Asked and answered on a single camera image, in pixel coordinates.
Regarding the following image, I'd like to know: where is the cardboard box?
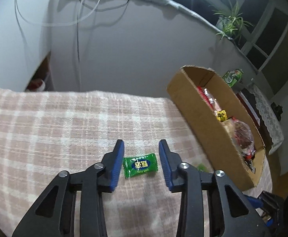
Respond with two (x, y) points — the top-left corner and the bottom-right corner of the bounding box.
(167, 65), (265, 191)

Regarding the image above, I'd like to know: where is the white cable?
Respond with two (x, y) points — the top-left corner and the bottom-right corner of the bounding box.
(14, 0), (103, 27)

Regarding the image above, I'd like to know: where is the potted spider plant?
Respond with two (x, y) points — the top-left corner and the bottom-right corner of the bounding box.
(211, 0), (255, 45)

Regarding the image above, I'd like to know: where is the large bread package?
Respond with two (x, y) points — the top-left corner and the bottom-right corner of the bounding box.
(222, 118), (255, 160)

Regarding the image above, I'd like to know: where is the light green candy wrapper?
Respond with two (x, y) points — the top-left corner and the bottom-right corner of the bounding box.
(196, 163), (209, 172)

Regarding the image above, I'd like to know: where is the white lace cloth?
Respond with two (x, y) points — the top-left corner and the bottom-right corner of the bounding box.
(248, 82), (284, 155)

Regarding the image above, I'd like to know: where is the black cable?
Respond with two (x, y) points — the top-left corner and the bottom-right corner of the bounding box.
(76, 0), (144, 92)

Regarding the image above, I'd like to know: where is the yellow candy in box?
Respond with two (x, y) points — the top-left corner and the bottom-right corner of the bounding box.
(215, 110), (228, 122)

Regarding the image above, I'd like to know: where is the red clear snack packet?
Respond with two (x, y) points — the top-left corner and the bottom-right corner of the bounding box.
(197, 86), (221, 112)

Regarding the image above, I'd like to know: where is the dark candy red-end packet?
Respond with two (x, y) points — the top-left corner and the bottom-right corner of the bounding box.
(242, 150), (256, 173)

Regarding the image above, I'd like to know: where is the plaid pink tablecloth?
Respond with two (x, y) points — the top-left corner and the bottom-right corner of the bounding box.
(0, 86), (273, 237)

